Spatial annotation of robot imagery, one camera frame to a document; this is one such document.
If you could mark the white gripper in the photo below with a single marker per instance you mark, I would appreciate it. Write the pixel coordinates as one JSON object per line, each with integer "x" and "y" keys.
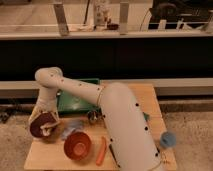
{"x": 44, "y": 106}

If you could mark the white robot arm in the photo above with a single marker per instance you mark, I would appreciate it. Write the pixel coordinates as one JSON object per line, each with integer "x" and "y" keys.
{"x": 132, "y": 142}

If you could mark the dark red purple bowl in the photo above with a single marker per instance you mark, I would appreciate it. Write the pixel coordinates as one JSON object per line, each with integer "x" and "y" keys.
{"x": 38, "y": 122}

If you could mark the orange bowl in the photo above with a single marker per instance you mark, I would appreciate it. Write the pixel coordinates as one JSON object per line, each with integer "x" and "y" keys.
{"x": 77, "y": 146}

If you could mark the green tray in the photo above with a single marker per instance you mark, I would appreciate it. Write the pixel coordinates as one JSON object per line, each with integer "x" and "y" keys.
{"x": 74, "y": 100}

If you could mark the blue grey cloth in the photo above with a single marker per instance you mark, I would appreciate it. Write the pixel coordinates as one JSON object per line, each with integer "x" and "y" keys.
{"x": 71, "y": 127}

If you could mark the small metal cup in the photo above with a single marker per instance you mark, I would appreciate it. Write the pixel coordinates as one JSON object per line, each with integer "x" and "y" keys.
{"x": 92, "y": 117}

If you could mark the wooden board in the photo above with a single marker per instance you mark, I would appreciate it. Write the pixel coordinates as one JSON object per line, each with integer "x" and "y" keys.
{"x": 48, "y": 154}

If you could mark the orange carrot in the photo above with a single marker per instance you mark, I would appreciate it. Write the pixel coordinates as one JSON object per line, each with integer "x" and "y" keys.
{"x": 102, "y": 151}

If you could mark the blue cup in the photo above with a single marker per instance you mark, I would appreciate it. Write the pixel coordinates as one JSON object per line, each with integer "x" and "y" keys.
{"x": 167, "y": 140}

